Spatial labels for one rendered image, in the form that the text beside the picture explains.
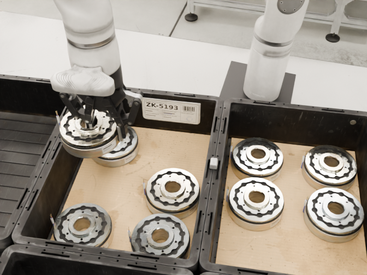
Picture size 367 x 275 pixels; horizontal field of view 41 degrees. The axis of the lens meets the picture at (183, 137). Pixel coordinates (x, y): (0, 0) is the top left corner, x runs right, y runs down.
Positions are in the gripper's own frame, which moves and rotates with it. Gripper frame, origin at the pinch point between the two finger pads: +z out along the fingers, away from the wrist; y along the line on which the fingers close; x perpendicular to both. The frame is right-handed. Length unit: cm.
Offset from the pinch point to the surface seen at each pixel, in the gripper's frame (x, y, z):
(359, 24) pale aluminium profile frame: -185, -78, 89
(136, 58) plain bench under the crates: -60, 12, 30
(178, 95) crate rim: -19.1, -8.9, 7.3
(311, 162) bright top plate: -10.8, -37.0, 14.2
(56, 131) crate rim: -4.5, 12.2, 6.8
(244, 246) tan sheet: 8.7, -25.6, 17.0
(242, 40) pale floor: -178, -16, 101
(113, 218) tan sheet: 6.6, -1.0, 16.8
